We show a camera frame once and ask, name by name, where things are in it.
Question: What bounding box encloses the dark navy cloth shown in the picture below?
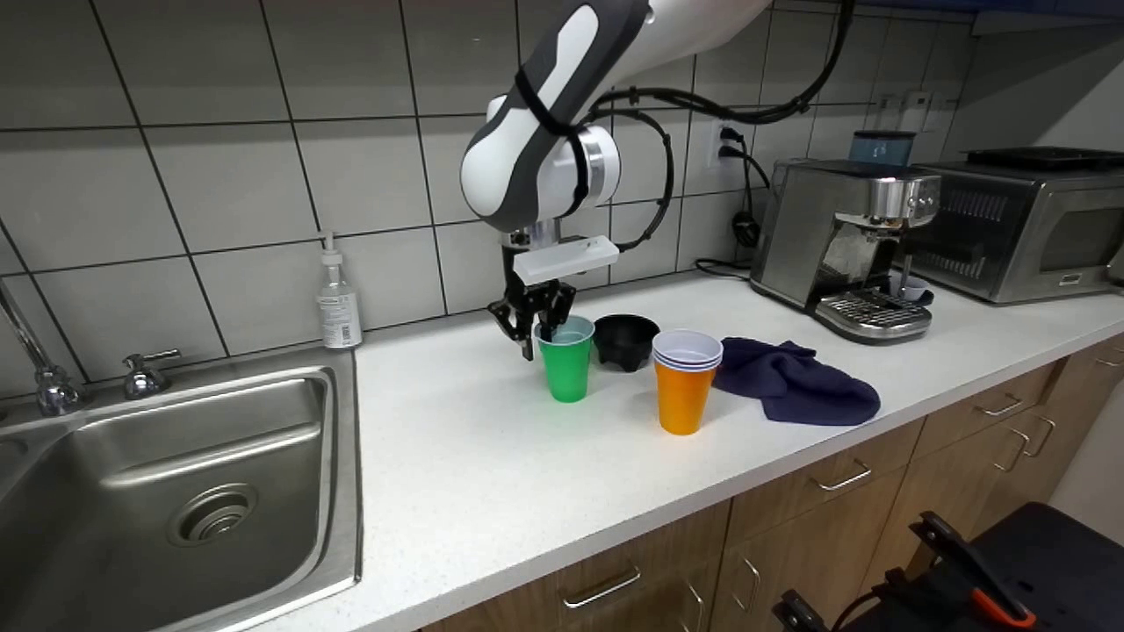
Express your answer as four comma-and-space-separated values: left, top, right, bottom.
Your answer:
708, 332, 885, 427

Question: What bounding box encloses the stainless toaster oven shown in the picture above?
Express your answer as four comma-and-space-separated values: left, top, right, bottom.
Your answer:
908, 144, 1124, 309

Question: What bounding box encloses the black power plug cable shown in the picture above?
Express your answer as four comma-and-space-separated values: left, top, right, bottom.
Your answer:
711, 118, 777, 251

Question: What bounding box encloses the stainless espresso machine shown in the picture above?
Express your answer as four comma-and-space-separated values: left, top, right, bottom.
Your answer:
751, 154, 944, 345

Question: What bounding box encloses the chrome faucet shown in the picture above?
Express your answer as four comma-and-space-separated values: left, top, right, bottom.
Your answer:
0, 285, 79, 420

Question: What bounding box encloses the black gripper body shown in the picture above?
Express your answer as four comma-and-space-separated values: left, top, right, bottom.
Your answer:
499, 239, 580, 315

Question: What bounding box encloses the magenta plastic cup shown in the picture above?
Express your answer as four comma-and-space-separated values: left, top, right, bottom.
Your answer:
647, 328, 725, 364

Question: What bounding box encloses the orange plastic cup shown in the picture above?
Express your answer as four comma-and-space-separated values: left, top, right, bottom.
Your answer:
651, 361, 720, 440

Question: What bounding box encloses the chrome faucet handle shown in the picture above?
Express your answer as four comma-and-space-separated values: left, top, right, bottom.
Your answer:
119, 346, 187, 400

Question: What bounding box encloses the small black bowl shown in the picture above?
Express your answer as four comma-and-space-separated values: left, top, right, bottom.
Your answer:
588, 309, 665, 375

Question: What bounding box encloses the wooden cabinet front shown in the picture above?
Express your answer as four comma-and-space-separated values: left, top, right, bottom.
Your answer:
1013, 332, 1124, 522
708, 419, 926, 632
416, 502, 734, 632
872, 361, 1068, 591

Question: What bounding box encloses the clear soap pump bottle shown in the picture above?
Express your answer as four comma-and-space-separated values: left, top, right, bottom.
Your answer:
313, 227, 365, 353

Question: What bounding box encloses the green plastic cup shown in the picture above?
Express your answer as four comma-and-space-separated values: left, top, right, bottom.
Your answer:
537, 312, 601, 407

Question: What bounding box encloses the stainless steel sink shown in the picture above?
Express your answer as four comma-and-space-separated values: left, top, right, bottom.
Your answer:
0, 346, 365, 632

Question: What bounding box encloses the black cart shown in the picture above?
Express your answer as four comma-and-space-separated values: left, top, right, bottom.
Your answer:
862, 502, 1124, 632

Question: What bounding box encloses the sink drain strainer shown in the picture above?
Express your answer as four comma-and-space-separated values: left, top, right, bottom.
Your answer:
170, 480, 257, 549

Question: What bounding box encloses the black orange clamp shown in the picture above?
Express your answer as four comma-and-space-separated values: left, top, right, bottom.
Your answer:
908, 508, 1038, 632

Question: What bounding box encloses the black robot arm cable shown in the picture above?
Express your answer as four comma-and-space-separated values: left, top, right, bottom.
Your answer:
586, 0, 859, 257

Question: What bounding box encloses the blue water tank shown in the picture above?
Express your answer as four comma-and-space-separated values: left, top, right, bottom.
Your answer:
847, 126, 921, 170

